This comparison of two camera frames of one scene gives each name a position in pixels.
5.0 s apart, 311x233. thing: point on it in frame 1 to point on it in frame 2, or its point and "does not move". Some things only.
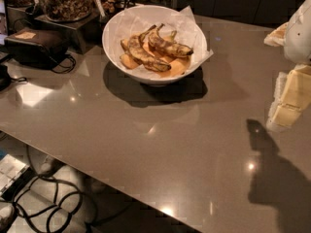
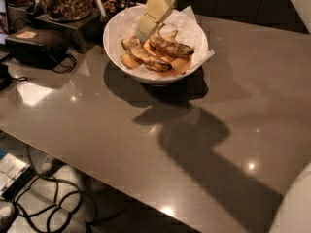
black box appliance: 37,48 does not move
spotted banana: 139,52 does not move
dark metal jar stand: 83,35 does not move
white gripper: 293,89 to 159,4
